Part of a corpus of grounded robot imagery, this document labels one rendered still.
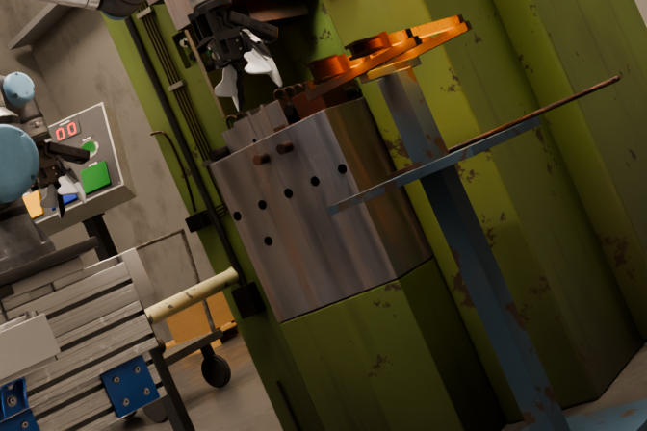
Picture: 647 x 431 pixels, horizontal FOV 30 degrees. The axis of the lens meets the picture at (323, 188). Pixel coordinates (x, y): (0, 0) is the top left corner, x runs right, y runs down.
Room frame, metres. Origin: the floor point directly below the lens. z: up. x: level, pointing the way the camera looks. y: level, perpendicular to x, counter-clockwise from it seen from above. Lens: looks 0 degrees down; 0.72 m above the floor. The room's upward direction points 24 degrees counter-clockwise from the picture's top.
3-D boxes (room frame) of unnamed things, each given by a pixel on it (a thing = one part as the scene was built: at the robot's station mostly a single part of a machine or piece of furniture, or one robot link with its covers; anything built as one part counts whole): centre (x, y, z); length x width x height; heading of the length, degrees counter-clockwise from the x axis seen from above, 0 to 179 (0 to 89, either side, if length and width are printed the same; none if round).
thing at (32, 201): (3.19, 0.74, 1.01); 0.07 x 0.05 x 0.07; 83
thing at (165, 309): (3.19, 0.44, 0.62); 0.44 x 0.05 x 0.05; 148
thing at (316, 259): (3.24, -0.06, 0.69); 0.56 x 0.38 x 0.45; 148
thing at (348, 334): (3.24, -0.06, 0.23); 0.56 x 0.38 x 0.47; 148
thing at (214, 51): (2.25, 0.06, 1.07); 0.09 x 0.08 x 0.12; 128
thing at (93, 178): (3.17, 0.54, 1.01); 0.07 x 0.05 x 0.07; 83
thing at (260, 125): (3.26, -0.01, 0.96); 0.42 x 0.20 x 0.09; 148
